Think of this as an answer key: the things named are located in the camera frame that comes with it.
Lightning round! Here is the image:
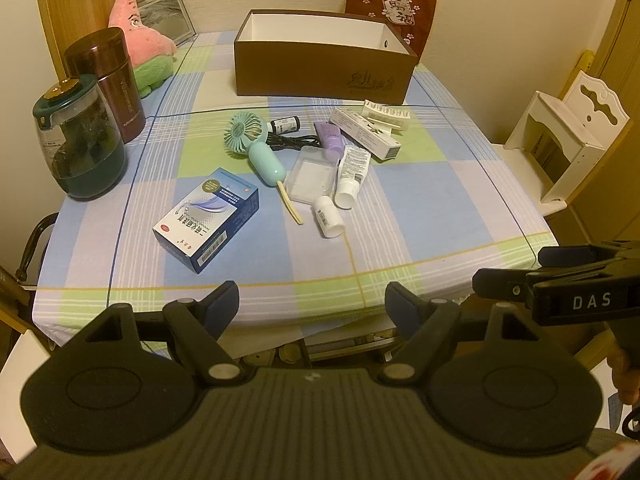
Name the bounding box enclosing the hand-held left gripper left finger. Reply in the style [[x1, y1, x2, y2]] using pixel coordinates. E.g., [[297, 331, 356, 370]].
[[70, 281, 242, 386]]

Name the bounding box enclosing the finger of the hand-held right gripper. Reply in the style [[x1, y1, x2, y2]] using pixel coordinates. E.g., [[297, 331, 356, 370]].
[[472, 269, 538, 306], [537, 242, 636, 268]]

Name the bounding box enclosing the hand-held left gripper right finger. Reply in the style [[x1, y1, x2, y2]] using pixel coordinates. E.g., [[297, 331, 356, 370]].
[[380, 281, 551, 386]]

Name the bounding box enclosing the blue medicine box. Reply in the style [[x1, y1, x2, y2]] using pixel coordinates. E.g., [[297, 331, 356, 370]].
[[152, 167, 261, 274]]

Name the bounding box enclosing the white squeeze tube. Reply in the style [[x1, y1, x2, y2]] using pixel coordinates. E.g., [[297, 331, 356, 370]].
[[334, 144, 373, 209]]

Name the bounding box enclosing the mint handheld fan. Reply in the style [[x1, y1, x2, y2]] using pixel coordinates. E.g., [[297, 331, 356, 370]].
[[223, 112, 286, 186]]

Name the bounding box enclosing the clear plastic case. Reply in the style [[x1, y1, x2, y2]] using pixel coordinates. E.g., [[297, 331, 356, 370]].
[[286, 147, 343, 205]]

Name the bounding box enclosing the long white carton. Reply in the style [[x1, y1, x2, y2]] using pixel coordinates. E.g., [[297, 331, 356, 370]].
[[329, 106, 402, 160]]

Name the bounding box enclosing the brown cardboard storage box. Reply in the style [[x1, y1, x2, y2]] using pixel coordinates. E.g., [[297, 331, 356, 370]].
[[233, 8, 419, 103]]

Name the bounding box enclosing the person's right hand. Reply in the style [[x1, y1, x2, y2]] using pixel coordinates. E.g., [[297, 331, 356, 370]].
[[610, 347, 640, 403]]

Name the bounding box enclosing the white side table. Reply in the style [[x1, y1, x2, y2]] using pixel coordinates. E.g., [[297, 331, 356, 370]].
[[487, 142, 568, 218]]

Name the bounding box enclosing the white pill bottle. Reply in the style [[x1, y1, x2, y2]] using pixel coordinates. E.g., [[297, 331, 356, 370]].
[[312, 196, 346, 239]]

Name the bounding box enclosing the beige flat stick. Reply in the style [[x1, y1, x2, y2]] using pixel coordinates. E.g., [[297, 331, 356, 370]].
[[277, 182, 305, 225]]

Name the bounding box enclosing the small white wooden chair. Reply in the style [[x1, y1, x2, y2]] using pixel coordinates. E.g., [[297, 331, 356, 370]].
[[502, 70, 632, 204]]

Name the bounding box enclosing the red white printed cloth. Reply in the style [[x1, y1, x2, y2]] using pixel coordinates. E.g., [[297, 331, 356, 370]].
[[582, 442, 640, 480]]

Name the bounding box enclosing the purple squeeze tube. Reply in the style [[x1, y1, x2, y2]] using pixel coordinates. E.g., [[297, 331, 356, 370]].
[[313, 121, 346, 162]]

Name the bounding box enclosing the white ribbed tray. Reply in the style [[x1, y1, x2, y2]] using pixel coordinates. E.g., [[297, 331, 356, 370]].
[[361, 99, 413, 133]]

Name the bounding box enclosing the glass kettle with teal lid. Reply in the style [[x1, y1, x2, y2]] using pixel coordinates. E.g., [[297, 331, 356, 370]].
[[32, 74, 127, 201]]

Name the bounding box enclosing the white board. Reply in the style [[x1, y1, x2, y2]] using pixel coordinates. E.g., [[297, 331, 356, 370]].
[[0, 332, 51, 461]]

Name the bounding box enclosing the brown thermos flask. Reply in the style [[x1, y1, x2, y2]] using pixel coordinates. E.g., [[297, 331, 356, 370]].
[[64, 27, 147, 144]]

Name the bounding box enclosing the pink starfish plush toy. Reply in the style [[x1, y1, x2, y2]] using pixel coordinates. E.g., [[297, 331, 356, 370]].
[[107, 0, 178, 98]]

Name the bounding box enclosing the brown printed cushion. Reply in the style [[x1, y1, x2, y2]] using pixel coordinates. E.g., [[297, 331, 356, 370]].
[[345, 0, 438, 58]]

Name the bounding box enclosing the black cable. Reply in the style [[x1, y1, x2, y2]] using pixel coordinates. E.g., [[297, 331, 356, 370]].
[[267, 131, 323, 152]]

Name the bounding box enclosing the black metal chair frame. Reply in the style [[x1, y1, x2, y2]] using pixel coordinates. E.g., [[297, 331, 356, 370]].
[[15, 212, 60, 286]]

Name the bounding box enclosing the clear picture frame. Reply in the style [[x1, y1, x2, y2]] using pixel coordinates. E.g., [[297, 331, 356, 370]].
[[136, 0, 196, 45]]

